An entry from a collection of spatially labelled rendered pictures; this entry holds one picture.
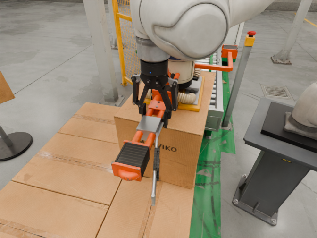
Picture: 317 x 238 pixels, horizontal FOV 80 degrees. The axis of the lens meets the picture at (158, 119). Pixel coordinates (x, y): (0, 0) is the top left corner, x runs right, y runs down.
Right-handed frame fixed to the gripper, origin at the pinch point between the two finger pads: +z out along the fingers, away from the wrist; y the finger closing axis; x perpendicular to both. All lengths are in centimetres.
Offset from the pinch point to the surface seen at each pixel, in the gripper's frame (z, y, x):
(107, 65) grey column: 53, 102, -143
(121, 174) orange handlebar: -0.9, 1.1, 23.9
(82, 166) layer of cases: 53, 48, -7
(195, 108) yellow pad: 11.5, -11.6, -24.6
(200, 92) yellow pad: 11.1, -12.4, -38.7
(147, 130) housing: -1.5, -0.3, 8.5
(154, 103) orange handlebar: -1.4, 2.0, -5.6
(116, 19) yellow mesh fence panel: 14, 108, -195
